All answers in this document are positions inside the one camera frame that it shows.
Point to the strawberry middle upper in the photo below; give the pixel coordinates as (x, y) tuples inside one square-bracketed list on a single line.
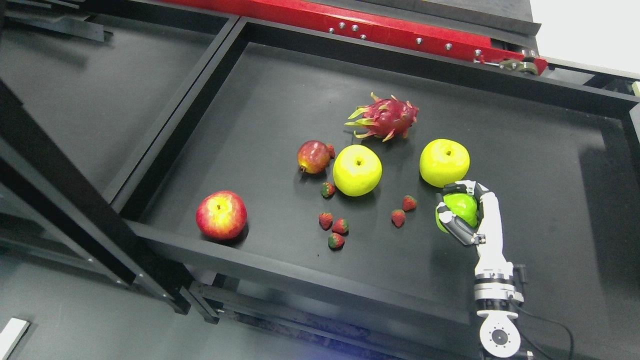
[(409, 203)]

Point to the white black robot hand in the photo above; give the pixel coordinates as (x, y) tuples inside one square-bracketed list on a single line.
[(486, 236)]

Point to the yellow apple right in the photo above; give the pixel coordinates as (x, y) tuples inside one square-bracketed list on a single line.
[(444, 161)]

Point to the strawberry cluster right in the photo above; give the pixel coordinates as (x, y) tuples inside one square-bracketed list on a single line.
[(341, 226)]

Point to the strawberry cluster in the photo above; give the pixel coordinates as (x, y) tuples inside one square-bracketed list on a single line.
[(335, 241), (325, 220), (341, 226)]

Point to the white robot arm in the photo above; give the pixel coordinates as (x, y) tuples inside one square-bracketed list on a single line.
[(498, 299)]

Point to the red pomegranate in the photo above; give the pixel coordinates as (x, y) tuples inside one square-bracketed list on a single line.
[(313, 157)]

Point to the strawberry beside pomegranate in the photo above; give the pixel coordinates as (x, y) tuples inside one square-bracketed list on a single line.
[(331, 150)]

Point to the black shelf rack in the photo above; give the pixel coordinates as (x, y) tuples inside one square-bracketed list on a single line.
[(108, 148)]

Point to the red metal beam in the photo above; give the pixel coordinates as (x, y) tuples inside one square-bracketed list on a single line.
[(426, 38)]

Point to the green apple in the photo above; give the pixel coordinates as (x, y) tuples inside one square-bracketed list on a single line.
[(463, 205)]

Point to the strawberry middle lower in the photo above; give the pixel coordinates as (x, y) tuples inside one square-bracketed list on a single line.
[(398, 217)]

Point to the strawberry below pomegranate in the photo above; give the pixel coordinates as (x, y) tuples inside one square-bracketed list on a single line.
[(327, 189)]

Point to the red apple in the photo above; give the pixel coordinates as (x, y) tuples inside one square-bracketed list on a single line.
[(222, 215)]

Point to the strawberry cluster bottom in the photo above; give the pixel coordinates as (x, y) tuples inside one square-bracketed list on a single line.
[(335, 241)]

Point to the dragon fruit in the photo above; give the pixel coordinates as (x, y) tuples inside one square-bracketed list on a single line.
[(385, 118)]

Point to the yellow apple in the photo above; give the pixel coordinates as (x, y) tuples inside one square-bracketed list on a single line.
[(444, 161), (357, 170)]

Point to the strawberry cluster left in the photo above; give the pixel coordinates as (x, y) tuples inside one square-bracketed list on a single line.
[(325, 220)]

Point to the yellow apple left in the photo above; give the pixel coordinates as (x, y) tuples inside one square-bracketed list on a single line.
[(357, 170)]

